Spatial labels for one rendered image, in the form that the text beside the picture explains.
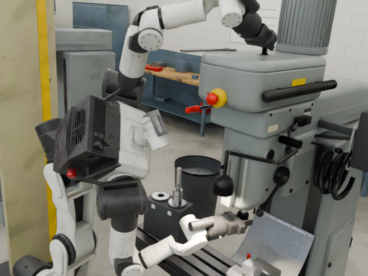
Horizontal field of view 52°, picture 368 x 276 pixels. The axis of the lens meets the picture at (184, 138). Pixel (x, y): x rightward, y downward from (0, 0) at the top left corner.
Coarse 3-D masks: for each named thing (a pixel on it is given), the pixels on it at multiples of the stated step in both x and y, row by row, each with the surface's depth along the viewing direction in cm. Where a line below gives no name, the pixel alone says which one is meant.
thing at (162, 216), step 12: (156, 192) 192; (156, 204) 184; (168, 204) 183; (180, 204) 182; (192, 204) 186; (144, 216) 191; (156, 216) 186; (168, 216) 182; (180, 216) 178; (144, 228) 193; (156, 228) 188; (168, 228) 184; (180, 228) 181; (180, 240) 184
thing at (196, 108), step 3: (207, 105) 132; (210, 105) 133; (186, 108) 126; (189, 108) 126; (192, 108) 127; (195, 108) 127; (198, 108) 128; (201, 108) 130; (204, 108) 131; (186, 111) 126; (189, 111) 126; (192, 111) 127; (195, 111) 128; (198, 111) 129
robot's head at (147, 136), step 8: (144, 128) 129; (152, 128) 124; (160, 128) 125; (144, 136) 128; (152, 136) 124; (160, 136) 124; (144, 144) 128; (152, 144) 124; (160, 144) 123; (168, 144) 125
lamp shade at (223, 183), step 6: (222, 174) 130; (216, 180) 127; (222, 180) 126; (228, 180) 127; (216, 186) 127; (222, 186) 126; (228, 186) 126; (216, 192) 127; (222, 192) 126; (228, 192) 127
